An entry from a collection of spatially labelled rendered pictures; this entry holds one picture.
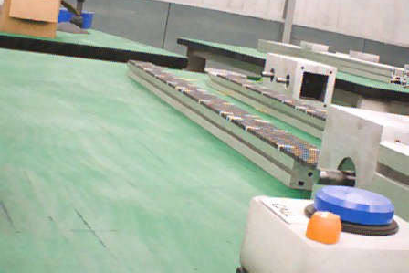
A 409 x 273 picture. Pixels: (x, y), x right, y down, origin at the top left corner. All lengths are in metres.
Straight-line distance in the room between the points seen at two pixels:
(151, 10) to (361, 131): 11.47
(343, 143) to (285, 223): 0.22
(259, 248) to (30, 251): 0.14
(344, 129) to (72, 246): 0.22
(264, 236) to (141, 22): 11.59
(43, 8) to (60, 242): 2.22
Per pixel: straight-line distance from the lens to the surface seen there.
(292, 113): 1.17
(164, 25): 12.03
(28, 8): 2.61
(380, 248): 0.31
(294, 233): 0.31
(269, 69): 1.64
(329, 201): 0.33
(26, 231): 0.44
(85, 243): 0.44
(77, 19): 4.01
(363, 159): 0.50
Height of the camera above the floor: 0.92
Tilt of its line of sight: 8 degrees down
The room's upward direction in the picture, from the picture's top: 9 degrees clockwise
